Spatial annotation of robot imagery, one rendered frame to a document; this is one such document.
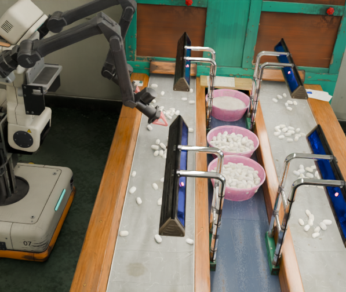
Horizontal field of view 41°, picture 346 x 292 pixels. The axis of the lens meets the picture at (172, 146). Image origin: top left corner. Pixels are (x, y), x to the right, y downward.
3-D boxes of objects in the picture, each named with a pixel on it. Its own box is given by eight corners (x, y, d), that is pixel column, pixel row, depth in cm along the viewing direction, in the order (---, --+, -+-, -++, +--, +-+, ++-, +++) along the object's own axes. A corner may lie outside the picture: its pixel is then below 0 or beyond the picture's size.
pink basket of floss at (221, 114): (226, 128, 266) (228, 114, 261) (195, 110, 283) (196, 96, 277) (257, 115, 281) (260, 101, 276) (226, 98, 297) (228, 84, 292)
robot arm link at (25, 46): (9, 49, 202) (7, 57, 199) (26, 37, 199) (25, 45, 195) (25, 62, 209) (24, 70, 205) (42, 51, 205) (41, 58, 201)
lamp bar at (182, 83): (173, 91, 222) (173, 77, 218) (177, 43, 274) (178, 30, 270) (189, 92, 222) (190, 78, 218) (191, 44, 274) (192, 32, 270)
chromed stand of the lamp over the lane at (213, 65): (175, 133, 259) (180, 58, 234) (177, 116, 276) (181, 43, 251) (210, 135, 259) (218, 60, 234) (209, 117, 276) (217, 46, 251)
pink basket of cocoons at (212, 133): (217, 172, 231) (219, 156, 225) (197, 143, 251) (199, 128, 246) (265, 164, 238) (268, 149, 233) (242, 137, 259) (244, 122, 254)
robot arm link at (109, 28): (108, 4, 193) (108, 18, 186) (122, 29, 203) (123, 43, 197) (15, 43, 202) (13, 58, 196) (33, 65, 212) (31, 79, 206)
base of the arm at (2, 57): (0, 52, 208) (-11, 63, 198) (13, 43, 205) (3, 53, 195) (14, 68, 211) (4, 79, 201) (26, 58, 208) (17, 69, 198)
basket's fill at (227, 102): (208, 120, 272) (209, 111, 269) (207, 101, 291) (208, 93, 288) (246, 122, 272) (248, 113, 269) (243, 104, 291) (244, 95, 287)
